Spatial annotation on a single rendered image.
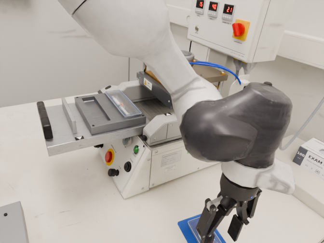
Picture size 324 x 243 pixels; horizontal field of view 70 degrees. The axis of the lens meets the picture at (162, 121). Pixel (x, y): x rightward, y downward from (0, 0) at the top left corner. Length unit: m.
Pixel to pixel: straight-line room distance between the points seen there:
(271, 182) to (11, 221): 0.62
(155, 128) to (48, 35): 1.64
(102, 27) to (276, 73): 1.04
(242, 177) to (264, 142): 0.08
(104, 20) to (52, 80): 2.01
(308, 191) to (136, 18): 0.80
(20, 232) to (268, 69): 1.15
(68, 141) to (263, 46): 0.63
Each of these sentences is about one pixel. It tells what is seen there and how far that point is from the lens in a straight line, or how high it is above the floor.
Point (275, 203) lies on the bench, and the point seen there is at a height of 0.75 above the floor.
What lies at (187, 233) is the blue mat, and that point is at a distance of 0.72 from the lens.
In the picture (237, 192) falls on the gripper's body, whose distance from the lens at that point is 0.48.
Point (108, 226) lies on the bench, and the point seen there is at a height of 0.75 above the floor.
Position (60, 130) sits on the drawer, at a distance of 0.70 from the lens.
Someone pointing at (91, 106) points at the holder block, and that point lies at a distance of 0.79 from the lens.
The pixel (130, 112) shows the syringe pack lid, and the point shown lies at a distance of 0.70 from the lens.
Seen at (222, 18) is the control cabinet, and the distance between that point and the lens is 0.85.
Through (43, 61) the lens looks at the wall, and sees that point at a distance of 2.21.
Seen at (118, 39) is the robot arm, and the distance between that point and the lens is 0.29.
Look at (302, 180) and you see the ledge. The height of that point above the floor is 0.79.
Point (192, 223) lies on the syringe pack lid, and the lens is 0.72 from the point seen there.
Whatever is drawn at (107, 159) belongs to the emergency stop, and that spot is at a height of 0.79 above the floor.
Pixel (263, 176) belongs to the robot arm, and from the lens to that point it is 0.45.
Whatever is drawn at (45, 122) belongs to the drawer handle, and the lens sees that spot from 0.67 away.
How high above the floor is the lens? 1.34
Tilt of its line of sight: 31 degrees down
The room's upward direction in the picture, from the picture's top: 6 degrees clockwise
